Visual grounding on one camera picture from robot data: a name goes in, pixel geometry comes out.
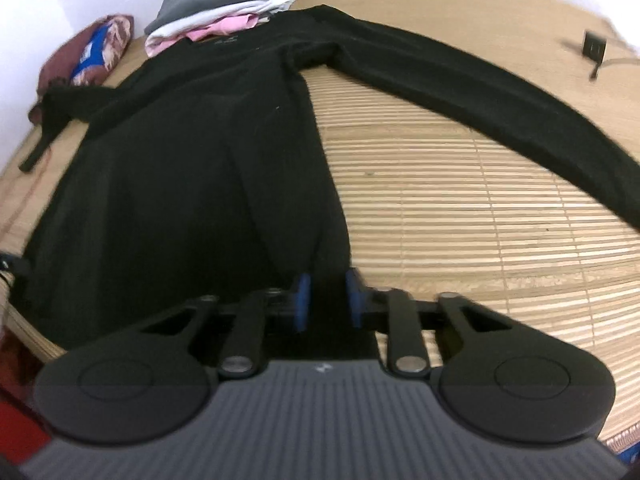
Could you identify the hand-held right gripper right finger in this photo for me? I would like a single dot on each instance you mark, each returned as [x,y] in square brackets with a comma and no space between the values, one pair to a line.
[354,300]

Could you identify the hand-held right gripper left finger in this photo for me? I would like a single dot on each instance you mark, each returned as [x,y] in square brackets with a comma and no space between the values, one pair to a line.
[301,304]

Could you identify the black long-sleeve sweater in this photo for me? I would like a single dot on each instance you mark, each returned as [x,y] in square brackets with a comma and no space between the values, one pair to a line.
[175,185]

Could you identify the folded pink garment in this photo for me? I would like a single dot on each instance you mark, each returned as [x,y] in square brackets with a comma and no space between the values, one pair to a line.
[220,27]

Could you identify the person's red clothing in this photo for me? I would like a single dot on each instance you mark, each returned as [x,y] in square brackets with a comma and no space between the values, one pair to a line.
[20,400]

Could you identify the folded white garment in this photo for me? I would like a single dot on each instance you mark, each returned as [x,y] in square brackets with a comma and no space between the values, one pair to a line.
[260,6]

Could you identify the maroon patterned pillow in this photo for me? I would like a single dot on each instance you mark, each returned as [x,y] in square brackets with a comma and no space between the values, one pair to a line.
[95,55]

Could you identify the small black device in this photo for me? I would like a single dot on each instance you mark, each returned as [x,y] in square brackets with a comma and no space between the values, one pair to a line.
[594,44]

